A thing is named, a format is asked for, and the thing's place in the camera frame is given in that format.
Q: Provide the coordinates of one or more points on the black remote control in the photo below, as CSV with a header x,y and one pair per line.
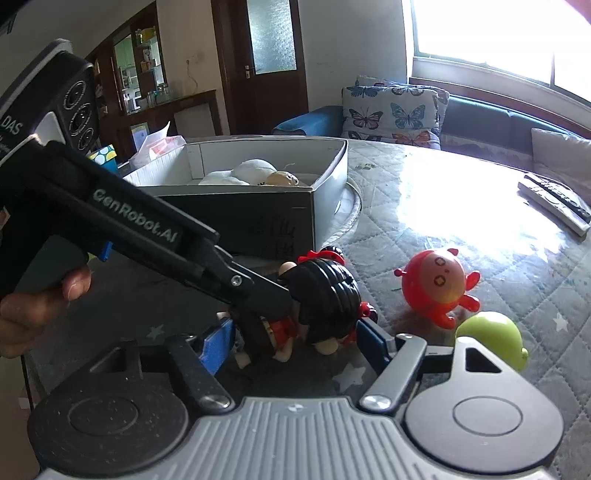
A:
x,y
561,189

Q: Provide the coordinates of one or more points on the dark wooden door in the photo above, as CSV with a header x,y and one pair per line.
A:
x,y
272,92

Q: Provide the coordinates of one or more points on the brown round toy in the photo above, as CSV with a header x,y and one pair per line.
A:
x,y
281,178

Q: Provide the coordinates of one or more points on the white plush toy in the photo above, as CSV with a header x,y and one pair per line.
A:
x,y
240,173

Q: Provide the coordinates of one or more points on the dark wooden cabinet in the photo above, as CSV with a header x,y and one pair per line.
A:
x,y
138,106

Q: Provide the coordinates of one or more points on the red octopus toy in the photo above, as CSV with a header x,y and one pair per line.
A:
x,y
436,281

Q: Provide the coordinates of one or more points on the grey cardboard box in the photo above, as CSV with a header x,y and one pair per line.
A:
x,y
277,217

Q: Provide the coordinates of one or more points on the grey quilted desktop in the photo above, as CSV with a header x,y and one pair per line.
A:
x,y
438,207

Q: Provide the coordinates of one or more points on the white pillow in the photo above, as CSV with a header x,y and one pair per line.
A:
x,y
561,154

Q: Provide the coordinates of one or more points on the grey remote control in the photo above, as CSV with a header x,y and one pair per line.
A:
x,y
549,207

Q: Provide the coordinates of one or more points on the white tissue pack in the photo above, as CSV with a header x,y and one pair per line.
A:
x,y
154,145

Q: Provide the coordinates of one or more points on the wall socket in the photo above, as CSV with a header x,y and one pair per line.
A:
x,y
195,58

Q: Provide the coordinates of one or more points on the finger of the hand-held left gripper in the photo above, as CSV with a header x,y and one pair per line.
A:
x,y
258,295
253,332

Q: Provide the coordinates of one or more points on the round white mat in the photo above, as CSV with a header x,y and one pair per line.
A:
x,y
348,207

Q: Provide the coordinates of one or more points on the black-haired doll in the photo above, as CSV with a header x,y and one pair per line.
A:
x,y
330,295

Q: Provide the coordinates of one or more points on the window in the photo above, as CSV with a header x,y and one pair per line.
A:
x,y
485,32

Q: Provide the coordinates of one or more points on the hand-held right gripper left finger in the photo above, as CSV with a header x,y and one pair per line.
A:
x,y
218,344

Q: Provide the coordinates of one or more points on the blue sofa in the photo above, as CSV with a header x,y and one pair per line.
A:
x,y
485,117

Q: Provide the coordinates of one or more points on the butterfly print pillow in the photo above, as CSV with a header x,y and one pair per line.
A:
x,y
369,82
392,117

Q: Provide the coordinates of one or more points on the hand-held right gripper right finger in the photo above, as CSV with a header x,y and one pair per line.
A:
x,y
371,345

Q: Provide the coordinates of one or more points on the green round toy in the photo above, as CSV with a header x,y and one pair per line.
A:
x,y
494,337

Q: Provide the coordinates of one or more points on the person's left hand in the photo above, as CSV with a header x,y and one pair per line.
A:
x,y
32,314

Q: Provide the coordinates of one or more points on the blue dotted tissue box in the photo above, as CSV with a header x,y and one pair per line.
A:
x,y
102,156

